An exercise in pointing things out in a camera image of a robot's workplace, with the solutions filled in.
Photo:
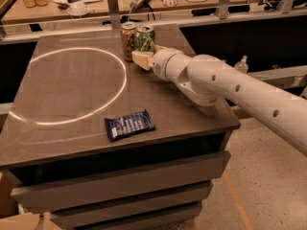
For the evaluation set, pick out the cardboard box corner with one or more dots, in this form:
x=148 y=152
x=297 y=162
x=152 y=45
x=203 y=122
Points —
x=28 y=221

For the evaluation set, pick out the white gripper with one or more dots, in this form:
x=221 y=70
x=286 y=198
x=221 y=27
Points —
x=160 y=62

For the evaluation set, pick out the green soda can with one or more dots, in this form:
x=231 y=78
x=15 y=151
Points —
x=144 y=38

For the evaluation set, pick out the blue snack packet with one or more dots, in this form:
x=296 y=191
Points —
x=128 y=125

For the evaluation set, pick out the white cup on saucer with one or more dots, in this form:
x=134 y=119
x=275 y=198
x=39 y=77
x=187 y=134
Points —
x=78 y=9

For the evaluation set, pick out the right sanitizer bottle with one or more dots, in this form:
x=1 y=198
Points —
x=242 y=65

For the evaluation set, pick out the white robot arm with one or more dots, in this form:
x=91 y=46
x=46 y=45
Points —
x=204 y=79

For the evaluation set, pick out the metal bracket post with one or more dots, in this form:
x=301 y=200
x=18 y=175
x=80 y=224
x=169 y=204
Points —
x=114 y=14

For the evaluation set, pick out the grey drawer cabinet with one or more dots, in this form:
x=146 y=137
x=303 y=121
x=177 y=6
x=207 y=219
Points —
x=54 y=140

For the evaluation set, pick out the metal rail frame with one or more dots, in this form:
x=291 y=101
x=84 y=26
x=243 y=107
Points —
x=222 y=13

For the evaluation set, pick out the orange soda can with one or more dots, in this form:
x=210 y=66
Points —
x=127 y=34

